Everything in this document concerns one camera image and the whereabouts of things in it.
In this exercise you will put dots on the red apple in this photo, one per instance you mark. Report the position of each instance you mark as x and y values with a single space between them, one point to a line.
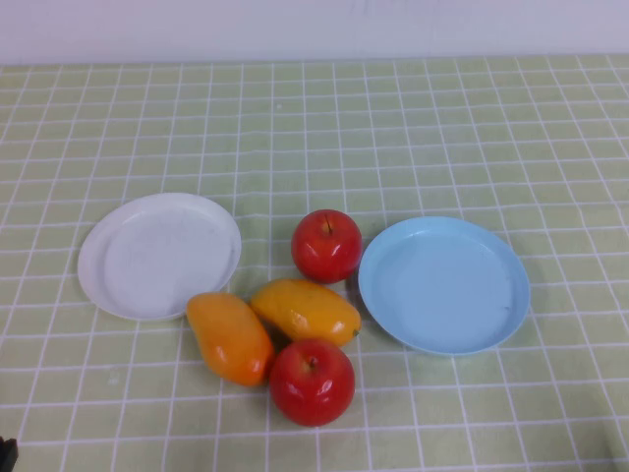
312 388
326 251

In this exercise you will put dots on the white round plate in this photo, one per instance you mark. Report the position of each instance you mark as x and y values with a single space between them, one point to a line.
157 255

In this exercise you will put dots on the orange mango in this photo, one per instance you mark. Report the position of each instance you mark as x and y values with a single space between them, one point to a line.
228 339

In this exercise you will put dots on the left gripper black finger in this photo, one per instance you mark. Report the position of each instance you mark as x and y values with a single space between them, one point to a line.
7 457

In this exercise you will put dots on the green checked tablecloth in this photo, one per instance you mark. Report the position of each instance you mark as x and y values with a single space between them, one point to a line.
442 147

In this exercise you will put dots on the light blue round plate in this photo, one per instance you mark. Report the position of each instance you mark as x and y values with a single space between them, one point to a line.
442 290

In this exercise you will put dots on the yellow mango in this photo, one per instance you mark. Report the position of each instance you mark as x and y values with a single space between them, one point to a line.
304 310

